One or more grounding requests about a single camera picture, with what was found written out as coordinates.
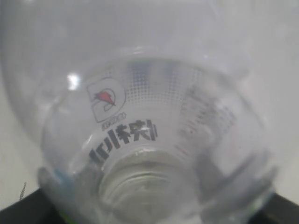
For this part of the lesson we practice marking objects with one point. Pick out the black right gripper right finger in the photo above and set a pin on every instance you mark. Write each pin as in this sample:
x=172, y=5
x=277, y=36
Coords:
x=279, y=210

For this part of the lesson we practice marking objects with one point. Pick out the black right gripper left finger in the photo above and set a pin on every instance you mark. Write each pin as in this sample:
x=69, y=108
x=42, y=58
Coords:
x=33, y=209

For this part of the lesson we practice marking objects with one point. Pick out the clear plastic drink bottle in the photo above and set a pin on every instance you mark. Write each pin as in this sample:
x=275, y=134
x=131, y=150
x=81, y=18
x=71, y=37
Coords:
x=154, y=111

